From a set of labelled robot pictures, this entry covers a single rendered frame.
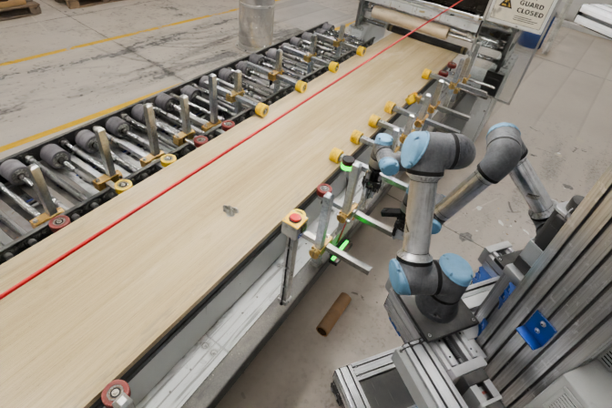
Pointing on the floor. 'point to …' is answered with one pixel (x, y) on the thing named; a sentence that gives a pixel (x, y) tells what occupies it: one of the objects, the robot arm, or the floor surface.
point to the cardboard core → (333, 314)
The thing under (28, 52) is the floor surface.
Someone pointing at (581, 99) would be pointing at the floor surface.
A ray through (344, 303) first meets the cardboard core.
